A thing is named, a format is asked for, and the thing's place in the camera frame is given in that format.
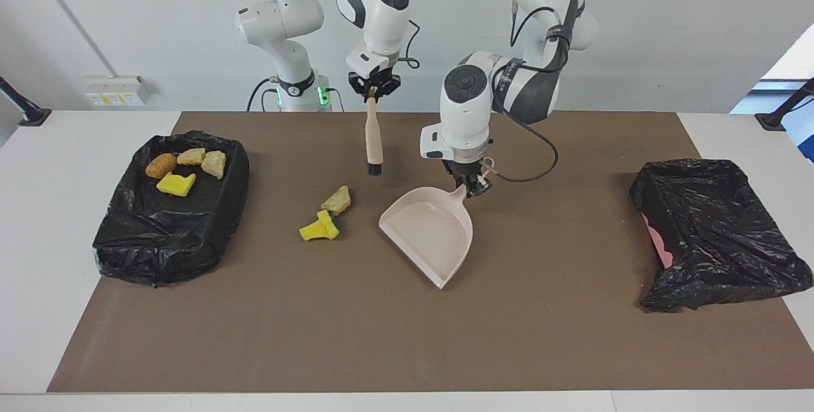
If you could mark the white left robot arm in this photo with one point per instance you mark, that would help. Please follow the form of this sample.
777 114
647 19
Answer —
467 126

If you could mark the beige plastic dustpan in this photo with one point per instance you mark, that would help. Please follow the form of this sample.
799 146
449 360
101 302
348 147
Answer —
426 234

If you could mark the white wall power socket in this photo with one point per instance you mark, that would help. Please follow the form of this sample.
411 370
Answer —
114 91

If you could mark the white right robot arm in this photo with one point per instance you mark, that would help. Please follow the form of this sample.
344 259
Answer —
280 18

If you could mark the plain yellow sponge piece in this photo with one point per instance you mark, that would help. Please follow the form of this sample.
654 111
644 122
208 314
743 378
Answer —
175 185

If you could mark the black bag bin pink inside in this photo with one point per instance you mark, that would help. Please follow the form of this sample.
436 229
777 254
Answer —
712 227

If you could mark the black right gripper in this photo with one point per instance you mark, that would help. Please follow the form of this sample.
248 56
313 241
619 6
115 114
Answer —
375 79

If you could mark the beige hand brush black bristles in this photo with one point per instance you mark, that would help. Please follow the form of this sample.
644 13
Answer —
374 138

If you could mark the brown oval rock chunk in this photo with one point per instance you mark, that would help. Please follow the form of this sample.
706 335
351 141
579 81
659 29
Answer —
161 166

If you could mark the black bag lined bin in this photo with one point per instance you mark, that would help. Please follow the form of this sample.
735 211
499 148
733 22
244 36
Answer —
172 240

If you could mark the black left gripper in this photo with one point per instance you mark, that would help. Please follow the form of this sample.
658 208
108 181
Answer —
467 167

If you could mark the white wall conduit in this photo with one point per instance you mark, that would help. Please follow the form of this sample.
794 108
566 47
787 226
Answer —
68 18

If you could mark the brown table mat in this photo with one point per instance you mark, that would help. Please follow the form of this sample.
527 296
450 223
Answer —
407 348

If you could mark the yellow and green sponge piece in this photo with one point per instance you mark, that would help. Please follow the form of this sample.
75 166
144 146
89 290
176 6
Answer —
313 231

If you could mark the pale yellowish rock chunk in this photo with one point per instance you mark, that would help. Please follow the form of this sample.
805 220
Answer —
214 164
337 201
191 157

